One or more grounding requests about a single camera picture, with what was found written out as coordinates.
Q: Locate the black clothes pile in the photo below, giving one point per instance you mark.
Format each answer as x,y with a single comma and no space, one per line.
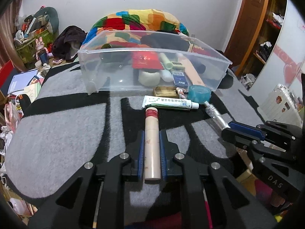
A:
161,40

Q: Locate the braided rope keychain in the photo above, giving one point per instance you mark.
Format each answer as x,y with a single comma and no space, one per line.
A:
181,93

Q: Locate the dark purple clothes pile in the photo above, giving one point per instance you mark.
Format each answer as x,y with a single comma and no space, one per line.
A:
67,44

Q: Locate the blue white book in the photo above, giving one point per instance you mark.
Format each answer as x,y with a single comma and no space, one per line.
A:
21,80

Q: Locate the green storage bag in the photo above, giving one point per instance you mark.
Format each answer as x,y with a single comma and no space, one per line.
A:
27,51

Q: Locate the white tape roll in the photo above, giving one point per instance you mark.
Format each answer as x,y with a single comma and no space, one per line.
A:
149,79

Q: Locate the rabbit doll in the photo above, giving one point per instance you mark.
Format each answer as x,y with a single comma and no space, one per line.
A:
42,54

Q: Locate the striped curtain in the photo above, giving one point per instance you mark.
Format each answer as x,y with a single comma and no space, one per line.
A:
8,29

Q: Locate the mint green bottle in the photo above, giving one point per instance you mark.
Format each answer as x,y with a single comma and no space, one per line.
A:
166,75

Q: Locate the beige tube red cap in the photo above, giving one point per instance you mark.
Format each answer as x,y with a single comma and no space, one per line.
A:
152,162

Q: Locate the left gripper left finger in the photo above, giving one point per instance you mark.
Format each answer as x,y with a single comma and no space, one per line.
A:
94,195

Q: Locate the red tea packet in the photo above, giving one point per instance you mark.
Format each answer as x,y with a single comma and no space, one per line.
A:
146,60

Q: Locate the wooden shelf unit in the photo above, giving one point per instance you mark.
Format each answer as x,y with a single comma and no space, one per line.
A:
264,39

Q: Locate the large beige cream tube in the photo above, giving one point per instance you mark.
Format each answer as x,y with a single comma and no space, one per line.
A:
191,73

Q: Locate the pale green tube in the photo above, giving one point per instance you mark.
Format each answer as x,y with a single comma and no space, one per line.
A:
168,65

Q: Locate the white ointment tube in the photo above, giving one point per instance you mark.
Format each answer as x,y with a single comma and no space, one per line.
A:
169,103

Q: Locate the red box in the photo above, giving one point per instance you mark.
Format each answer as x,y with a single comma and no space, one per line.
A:
5,71

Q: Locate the colourful patchwork duvet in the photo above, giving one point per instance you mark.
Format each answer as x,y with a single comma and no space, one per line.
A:
137,20

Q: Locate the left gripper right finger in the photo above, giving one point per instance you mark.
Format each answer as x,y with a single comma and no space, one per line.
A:
210,196

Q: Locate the grey neck pillow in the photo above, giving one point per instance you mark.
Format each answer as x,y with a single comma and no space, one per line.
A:
47,17

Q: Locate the clear plastic storage box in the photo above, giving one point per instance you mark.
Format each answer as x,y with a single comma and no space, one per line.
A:
121,77

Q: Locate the white pen device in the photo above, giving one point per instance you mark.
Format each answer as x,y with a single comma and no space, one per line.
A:
215,115

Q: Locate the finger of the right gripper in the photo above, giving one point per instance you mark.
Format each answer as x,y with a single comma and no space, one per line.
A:
249,140
246,127

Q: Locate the green spray bottle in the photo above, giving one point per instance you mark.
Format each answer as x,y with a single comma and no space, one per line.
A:
115,56

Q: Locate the green mahjong tile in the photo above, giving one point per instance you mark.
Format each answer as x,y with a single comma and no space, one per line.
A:
178,66

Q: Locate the blue staples box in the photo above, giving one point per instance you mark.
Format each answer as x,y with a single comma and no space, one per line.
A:
179,79

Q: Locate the teal tape roll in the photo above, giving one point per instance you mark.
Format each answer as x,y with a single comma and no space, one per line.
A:
199,94

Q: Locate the grey black blanket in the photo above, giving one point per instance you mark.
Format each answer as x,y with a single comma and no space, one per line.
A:
65,127

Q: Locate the purple spray bottle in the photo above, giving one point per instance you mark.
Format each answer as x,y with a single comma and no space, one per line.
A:
199,67

